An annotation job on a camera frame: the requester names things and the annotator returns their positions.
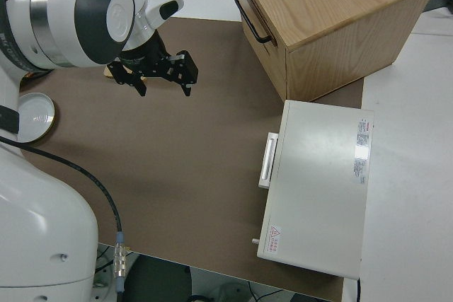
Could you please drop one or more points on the gray round plate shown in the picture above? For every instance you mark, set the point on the gray round plate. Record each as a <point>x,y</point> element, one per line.
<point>35,118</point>

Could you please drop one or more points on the small tan wooden block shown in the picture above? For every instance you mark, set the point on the small tan wooden block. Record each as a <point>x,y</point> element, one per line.
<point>106,72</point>

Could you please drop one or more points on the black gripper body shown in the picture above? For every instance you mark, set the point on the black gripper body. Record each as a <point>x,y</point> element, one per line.
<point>145,61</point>

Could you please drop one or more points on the brown table mat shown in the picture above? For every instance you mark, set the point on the brown table mat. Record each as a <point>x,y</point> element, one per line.
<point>177,160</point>

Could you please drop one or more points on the black round floor base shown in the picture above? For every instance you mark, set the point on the black round floor base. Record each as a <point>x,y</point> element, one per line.
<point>159,280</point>

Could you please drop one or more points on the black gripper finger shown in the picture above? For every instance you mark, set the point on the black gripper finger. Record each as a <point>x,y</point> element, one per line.
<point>187,68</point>
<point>122,75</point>

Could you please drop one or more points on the wooden drawer box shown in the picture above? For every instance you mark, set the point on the wooden drawer box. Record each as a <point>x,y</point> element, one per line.
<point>339,15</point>

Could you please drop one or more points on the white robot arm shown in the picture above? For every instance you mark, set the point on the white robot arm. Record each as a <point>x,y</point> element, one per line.
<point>35,227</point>

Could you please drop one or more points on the white toaster oven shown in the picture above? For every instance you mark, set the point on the white toaster oven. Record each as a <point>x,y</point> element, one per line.
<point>318,189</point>

